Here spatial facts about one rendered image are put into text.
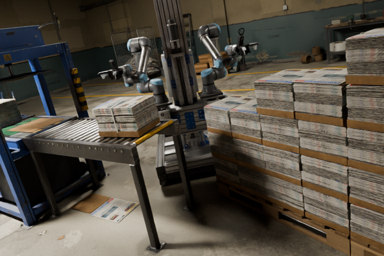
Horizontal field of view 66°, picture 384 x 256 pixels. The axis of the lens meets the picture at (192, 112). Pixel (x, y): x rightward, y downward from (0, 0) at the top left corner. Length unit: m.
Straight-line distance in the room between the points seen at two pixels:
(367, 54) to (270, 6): 7.46
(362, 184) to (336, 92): 0.52
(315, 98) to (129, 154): 1.18
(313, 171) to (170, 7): 1.95
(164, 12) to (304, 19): 6.17
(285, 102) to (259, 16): 7.29
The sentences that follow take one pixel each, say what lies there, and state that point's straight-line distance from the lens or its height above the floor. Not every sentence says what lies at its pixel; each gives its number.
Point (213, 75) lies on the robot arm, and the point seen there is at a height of 0.99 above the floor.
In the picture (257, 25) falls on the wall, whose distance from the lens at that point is 9.10.
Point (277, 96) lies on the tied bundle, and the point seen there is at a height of 0.97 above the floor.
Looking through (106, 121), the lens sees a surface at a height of 0.93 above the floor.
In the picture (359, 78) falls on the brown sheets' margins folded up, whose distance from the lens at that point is 1.64.
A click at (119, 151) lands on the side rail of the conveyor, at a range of 2.05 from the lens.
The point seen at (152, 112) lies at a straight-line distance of 2.24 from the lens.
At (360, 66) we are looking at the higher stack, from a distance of 1.63.
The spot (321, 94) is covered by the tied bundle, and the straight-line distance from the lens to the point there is 1.75.
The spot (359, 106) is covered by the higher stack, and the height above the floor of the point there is 0.96.
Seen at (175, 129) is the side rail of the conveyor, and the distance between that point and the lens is 2.33.
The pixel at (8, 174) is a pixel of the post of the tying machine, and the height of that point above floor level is 0.55.
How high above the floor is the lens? 1.48
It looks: 16 degrees down
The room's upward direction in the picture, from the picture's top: 11 degrees counter-clockwise
